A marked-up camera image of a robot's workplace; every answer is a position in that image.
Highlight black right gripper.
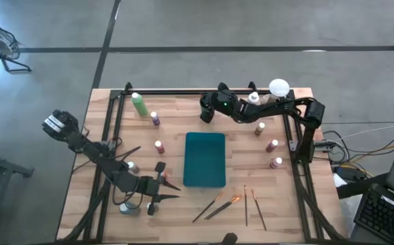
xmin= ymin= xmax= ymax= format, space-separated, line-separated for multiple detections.
xmin=199 ymin=82 xmax=241 ymax=125

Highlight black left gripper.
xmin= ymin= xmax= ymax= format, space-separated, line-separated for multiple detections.
xmin=130 ymin=162 xmax=182 ymax=216

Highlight large grey-blue paint bottle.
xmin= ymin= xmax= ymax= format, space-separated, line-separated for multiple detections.
xmin=119 ymin=201 xmax=142 ymax=216

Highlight thin black paintbrush orange tip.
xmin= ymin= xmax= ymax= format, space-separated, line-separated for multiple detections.
xmin=191 ymin=192 xmax=225 ymax=224

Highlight thick black paintbrush orange bristles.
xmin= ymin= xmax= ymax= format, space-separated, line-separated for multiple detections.
xmin=203 ymin=194 xmax=242 ymax=221

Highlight large green paint bottle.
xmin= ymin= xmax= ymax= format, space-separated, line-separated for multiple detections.
xmin=130 ymin=92 xmax=149 ymax=117

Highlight thin brown paintbrush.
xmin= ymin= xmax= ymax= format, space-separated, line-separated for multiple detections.
xmin=250 ymin=189 xmax=267 ymax=231
xmin=243 ymin=184 xmax=248 ymax=227

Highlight small dark red paint bottle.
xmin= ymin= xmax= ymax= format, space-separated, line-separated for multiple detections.
xmin=264 ymin=138 xmax=278 ymax=153

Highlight teal plastic bin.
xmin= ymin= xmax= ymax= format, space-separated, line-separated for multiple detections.
xmin=183 ymin=131 xmax=227 ymax=189

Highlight white flood light bulb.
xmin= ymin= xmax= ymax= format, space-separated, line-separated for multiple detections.
xmin=261 ymin=78 xmax=291 ymax=105

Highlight person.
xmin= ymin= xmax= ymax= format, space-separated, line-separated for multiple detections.
xmin=222 ymin=232 xmax=239 ymax=245

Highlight black power strip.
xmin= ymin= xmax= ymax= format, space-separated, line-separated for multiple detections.
xmin=334 ymin=164 xmax=367 ymax=182

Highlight dark grey metal stand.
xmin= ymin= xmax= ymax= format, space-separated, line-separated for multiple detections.
xmin=0 ymin=148 xmax=34 ymax=245

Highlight black side desk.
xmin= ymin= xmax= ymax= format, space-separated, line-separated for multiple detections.
xmin=335 ymin=171 xmax=390 ymax=200

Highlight black keyboard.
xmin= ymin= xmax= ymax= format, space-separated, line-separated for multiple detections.
xmin=354 ymin=183 xmax=394 ymax=245

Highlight black left wrist camera cable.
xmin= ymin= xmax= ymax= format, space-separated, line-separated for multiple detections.
xmin=112 ymin=185 xmax=144 ymax=207

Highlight black aluminium rig frame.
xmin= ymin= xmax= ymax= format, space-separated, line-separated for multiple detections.
xmin=59 ymin=81 xmax=346 ymax=244

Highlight black cable bundle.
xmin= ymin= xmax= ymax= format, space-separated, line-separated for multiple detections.
xmin=322 ymin=130 xmax=352 ymax=166

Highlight white cable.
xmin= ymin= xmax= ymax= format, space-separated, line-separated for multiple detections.
xmin=332 ymin=122 xmax=394 ymax=141

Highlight yellow cable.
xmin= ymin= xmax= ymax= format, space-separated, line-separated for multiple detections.
xmin=348 ymin=144 xmax=394 ymax=164

